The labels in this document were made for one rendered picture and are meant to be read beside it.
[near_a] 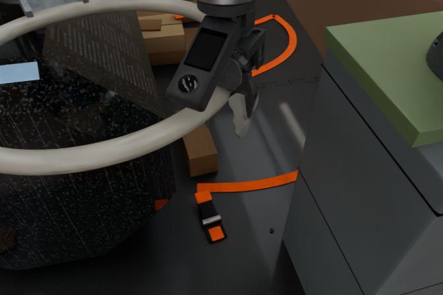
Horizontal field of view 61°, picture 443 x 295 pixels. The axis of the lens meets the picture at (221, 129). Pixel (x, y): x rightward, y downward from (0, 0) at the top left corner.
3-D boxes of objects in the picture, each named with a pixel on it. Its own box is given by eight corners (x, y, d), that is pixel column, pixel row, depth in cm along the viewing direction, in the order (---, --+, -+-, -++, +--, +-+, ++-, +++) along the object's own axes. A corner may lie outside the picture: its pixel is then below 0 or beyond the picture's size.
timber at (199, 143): (217, 171, 160) (217, 153, 151) (190, 177, 157) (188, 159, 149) (201, 124, 180) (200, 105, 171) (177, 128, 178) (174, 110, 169)
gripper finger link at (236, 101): (269, 121, 58) (260, 70, 53) (255, 145, 55) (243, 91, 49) (252, 119, 60) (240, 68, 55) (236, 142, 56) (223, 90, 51)
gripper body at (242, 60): (265, 66, 55) (271, -16, 47) (240, 99, 49) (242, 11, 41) (219, 55, 57) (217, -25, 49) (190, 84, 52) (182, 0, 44)
